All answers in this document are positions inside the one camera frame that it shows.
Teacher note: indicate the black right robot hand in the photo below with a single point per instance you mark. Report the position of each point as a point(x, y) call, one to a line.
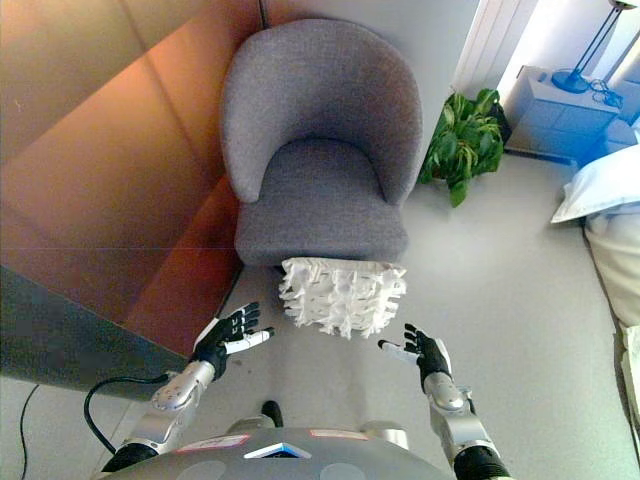
point(430, 353)

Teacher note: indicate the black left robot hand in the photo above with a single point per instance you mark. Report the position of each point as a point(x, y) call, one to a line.
point(231, 329)

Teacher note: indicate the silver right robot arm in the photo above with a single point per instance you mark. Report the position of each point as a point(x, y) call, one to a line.
point(460, 415)

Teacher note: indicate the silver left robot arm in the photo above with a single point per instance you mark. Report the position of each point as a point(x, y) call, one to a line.
point(167, 400)

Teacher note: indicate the white shaggy pillow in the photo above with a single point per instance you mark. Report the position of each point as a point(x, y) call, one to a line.
point(341, 295)

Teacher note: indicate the white bed pillow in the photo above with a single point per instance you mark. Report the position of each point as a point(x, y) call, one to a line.
point(600, 187)

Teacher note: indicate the grey robot torso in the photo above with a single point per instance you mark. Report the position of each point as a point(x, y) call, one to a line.
point(280, 455)

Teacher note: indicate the white bed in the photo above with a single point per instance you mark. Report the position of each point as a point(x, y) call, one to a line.
point(617, 280)

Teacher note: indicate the wooden wardrobe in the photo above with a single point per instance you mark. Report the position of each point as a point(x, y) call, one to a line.
point(100, 175)

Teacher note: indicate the grey upholstered armchair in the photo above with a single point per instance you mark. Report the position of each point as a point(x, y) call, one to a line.
point(320, 145)

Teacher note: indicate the green potted plant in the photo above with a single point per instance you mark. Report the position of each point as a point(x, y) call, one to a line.
point(465, 142)

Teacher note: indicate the white nightstand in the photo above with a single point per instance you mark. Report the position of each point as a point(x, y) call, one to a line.
point(565, 112)

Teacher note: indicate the blue floor lamp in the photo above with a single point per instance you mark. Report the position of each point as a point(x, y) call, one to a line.
point(585, 55)

